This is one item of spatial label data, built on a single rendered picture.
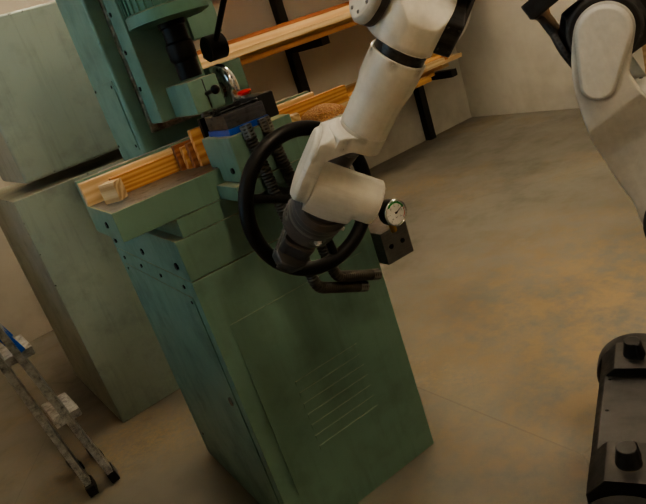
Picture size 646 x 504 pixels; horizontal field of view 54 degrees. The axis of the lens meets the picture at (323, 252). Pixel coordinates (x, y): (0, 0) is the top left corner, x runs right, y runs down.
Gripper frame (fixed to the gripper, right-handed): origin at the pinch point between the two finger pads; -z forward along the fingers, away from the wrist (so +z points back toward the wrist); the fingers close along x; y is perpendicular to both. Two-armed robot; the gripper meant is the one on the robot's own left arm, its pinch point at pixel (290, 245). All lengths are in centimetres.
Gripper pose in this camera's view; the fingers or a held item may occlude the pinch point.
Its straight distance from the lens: 109.3
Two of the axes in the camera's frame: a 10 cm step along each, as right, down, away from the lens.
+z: 3.1, -3.3, -8.9
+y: -9.0, -4.0, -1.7
